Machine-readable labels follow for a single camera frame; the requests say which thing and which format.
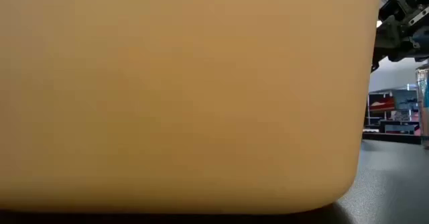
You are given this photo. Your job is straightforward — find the blue silver soda can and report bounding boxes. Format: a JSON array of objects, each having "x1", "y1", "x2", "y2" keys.
[{"x1": 415, "y1": 64, "x2": 429, "y2": 150}]

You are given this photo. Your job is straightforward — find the yellow plastic bin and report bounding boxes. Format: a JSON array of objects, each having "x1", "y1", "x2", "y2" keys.
[{"x1": 0, "y1": 0, "x2": 383, "y2": 215}]

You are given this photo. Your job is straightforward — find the metal shelf with red bins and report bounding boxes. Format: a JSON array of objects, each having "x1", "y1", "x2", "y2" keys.
[{"x1": 365, "y1": 85, "x2": 423, "y2": 136}]

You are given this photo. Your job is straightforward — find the black aluminium table frame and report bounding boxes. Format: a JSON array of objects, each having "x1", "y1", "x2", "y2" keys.
[{"x1": 362, "y1": 131, "x2": 422, "y2": 146}]

